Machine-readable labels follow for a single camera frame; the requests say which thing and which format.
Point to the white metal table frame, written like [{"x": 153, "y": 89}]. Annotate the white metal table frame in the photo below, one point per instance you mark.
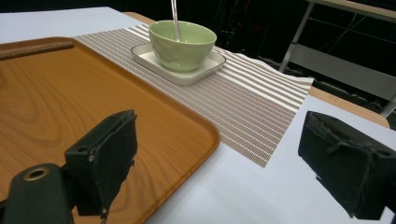
[{"x": 342, "y": 71}]

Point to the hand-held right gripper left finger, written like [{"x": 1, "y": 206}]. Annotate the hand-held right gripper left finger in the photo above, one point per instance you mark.
[{"x": 109, "y": 161}]

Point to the metal spoon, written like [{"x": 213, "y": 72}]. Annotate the metal spoon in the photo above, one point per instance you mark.
[{"x": 175, "y": 18}]

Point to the green ceramic bowl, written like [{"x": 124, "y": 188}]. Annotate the green ceramic bowl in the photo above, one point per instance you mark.
[{"x": 183, "y": 49}]

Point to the white square plate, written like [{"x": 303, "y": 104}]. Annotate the white square plate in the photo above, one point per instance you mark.
[{"x": 205, "y": 70}]

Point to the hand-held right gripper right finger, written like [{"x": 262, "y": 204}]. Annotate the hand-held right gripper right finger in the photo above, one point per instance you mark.
[{"x": 348, "y": 168}]

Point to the striped woven placemat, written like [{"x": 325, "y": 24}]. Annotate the striped woven placemat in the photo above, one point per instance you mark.
[{"x": 249, "y": 102}]

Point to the orange wooden tray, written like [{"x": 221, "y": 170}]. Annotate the orange wooden tray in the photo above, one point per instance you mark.
[{"x": 77, "y": 99}]

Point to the white table sheet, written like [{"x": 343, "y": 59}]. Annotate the white table sheet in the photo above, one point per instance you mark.
[{"x": 236, "y": 193}]

